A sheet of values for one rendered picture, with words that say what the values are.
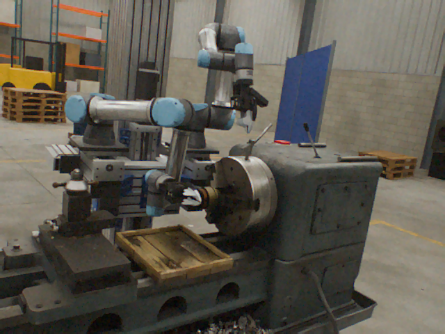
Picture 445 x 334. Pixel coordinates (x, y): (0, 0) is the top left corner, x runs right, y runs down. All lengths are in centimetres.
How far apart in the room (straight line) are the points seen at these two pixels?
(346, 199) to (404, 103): 1065
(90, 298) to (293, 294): 89
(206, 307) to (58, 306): 58
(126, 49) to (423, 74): 1069
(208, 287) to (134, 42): 126
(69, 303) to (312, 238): 99
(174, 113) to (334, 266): 98
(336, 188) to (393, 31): 1139
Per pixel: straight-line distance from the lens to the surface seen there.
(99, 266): 122
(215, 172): 159
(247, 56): 170
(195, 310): 153
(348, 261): 201
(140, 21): 218
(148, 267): 140
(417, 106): 1224
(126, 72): 214
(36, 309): 117
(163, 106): 160
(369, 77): 1301
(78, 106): 180
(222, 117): 213
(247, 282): 163
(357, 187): 187
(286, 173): 158
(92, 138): 195
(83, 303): 120
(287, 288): 174
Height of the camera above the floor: 151
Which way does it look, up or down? 11 degrees down
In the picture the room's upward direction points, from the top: 8 degrees clockwise
